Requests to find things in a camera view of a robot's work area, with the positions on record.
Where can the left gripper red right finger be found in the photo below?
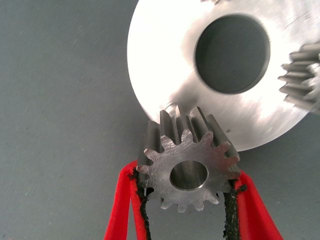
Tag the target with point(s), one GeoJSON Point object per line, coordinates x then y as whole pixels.
{"type": "Point", "coordinates": [255, 212]}

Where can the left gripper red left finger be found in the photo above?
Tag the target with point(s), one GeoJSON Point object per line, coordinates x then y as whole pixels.
{"type": "Point", "coordinates": [122, 205]}

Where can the small steel planetary gear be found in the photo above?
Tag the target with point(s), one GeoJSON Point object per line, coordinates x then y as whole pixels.
{"type": "Point", "coordinates": [300, 82]}
{"type": "Point", "coordinates": [162, 170]}

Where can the round metal carrier plate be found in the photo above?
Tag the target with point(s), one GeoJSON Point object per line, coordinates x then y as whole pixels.
{"type": "Point", "coordinates": [162, 62]}

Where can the dark grey table cloth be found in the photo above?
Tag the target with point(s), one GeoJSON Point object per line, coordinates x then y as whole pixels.
{"type": "Point", "coordinates": [62, 100]}

